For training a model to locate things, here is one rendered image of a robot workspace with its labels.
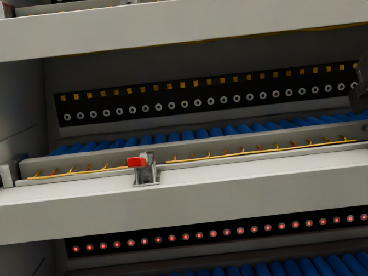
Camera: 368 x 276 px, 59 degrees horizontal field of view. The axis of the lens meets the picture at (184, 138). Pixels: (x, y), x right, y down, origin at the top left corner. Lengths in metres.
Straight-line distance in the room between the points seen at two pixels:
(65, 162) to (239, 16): 0.26
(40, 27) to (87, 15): 0.05
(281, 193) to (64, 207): 0.22
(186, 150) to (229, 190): 0.09
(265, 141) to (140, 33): 0.19
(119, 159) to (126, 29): 0.15
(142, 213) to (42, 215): 0.10
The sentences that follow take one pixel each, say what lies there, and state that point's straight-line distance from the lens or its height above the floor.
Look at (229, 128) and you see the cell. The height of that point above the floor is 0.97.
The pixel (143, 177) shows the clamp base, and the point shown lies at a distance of 0.36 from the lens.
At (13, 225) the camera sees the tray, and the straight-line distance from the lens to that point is 0.39.
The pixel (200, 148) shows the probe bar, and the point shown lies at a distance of 0.40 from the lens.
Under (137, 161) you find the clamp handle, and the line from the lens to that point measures 0.28.
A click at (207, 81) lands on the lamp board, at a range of 0.51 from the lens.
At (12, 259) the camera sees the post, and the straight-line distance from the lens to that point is 0.47.
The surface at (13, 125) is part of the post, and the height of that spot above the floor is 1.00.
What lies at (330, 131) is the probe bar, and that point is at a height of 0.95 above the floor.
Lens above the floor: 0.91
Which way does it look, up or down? 7 degrees up
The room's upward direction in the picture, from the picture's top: 6 degrees counter-clockwise
